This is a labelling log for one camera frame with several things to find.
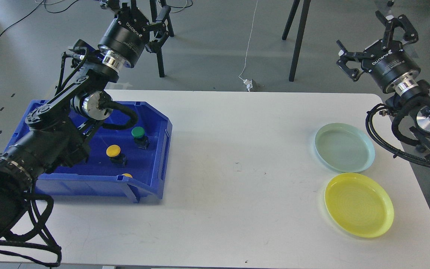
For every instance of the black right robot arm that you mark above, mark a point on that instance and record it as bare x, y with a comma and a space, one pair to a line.
409, 106

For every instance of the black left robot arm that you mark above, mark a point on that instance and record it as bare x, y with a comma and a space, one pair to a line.
61, 129

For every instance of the green push button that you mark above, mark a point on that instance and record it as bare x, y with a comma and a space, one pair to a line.
140, 138

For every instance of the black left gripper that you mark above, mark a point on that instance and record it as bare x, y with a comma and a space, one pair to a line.
126, 36

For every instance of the blue plastic bin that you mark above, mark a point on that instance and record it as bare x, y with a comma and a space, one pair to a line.
99, 177

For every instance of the black tripod legs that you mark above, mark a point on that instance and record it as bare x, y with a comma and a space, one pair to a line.
300, 32
162, 28

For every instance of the black tripod legs left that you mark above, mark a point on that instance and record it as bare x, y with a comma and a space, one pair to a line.
162, 28

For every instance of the pale green plate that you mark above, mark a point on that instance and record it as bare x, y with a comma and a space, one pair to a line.
344, 148

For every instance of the black tripod legs right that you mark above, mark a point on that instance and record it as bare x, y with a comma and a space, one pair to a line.
300, 32

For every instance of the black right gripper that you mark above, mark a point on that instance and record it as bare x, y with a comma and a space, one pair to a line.
393, 67

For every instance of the yellow plate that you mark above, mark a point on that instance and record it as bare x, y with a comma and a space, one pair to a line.
359, 205

